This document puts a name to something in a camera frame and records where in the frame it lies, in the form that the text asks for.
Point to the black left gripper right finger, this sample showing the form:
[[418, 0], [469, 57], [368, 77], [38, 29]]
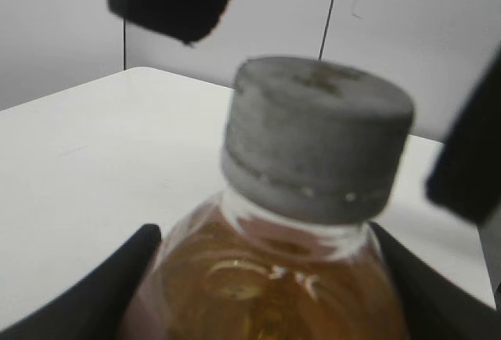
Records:
[[434, 307]]

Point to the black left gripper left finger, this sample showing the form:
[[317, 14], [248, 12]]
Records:
[[93, 308]]

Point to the peach oolong tea bottle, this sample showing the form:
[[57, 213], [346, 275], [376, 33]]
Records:
[[233, 270]]

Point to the white bottle cap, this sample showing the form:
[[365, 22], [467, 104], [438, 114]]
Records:
[[314, 141]]

